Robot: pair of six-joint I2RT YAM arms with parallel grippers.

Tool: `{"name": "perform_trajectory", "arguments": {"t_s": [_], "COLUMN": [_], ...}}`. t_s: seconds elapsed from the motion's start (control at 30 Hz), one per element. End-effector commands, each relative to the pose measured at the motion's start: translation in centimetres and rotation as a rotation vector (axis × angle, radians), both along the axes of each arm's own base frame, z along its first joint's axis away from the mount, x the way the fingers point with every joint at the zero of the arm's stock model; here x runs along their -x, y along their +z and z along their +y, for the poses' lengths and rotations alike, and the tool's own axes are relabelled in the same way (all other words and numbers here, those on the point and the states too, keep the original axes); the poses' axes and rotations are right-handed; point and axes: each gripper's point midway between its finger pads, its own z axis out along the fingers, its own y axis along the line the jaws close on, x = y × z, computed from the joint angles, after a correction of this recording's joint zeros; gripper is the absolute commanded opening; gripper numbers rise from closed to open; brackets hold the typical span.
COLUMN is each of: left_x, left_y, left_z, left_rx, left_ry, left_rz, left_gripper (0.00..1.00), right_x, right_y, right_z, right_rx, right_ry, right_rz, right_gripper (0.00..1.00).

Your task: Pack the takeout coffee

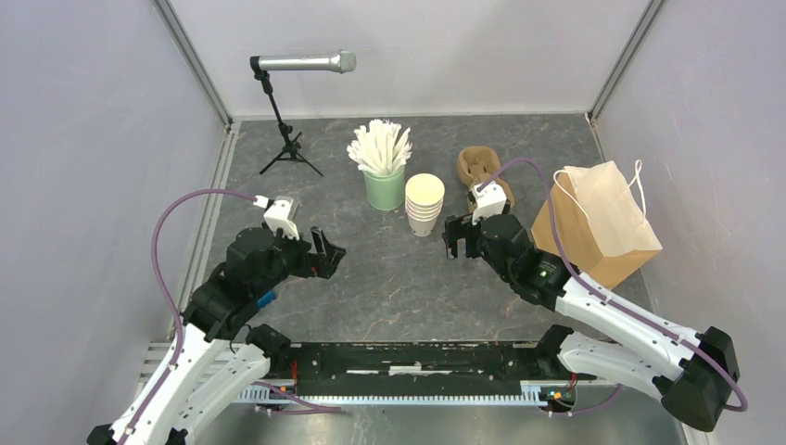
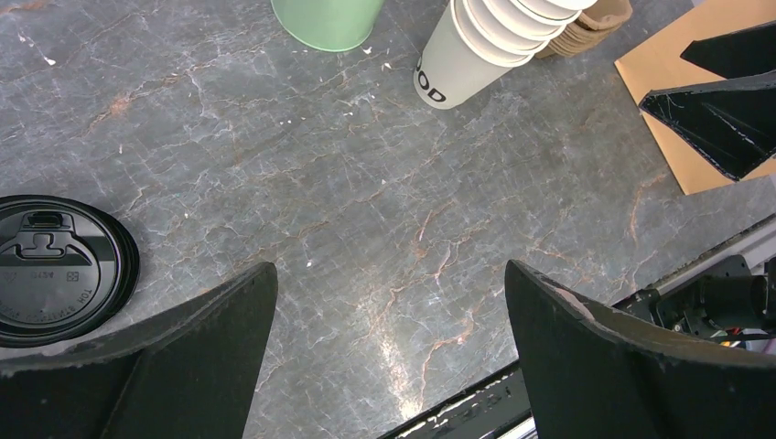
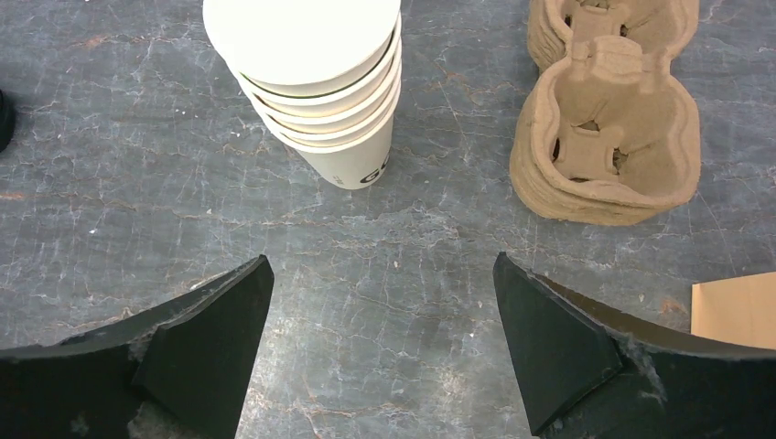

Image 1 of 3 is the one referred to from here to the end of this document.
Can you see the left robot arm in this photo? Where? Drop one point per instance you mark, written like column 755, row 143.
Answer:
column 175, row 403

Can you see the white paper straws bundle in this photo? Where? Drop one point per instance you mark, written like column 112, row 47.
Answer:
column 381, row 147

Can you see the brown paper bag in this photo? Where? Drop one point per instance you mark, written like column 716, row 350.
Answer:
column 603, row 229

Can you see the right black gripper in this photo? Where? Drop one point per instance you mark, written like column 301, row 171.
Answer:
column 459, row 227

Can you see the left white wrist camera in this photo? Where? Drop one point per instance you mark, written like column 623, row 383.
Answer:
column 279, row 215

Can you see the brown cardboard cup carrier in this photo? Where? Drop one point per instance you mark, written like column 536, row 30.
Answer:
column 475, row 164

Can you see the black tripod mic stand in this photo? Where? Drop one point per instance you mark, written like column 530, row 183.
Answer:
column 290, row 151

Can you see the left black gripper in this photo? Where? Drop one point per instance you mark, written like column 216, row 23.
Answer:
column 324, row 262

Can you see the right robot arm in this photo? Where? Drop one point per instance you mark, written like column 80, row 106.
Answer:
column 692, row 374

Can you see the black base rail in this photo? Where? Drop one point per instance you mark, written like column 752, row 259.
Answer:
column 408, row 369

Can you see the stack of white paper cups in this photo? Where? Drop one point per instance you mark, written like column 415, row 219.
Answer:
column 424, row 196

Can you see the silver microphone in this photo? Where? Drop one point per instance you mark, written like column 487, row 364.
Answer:
column 341, row 62

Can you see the green straw holder cup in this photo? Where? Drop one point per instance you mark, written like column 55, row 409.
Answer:
column 387, row 192

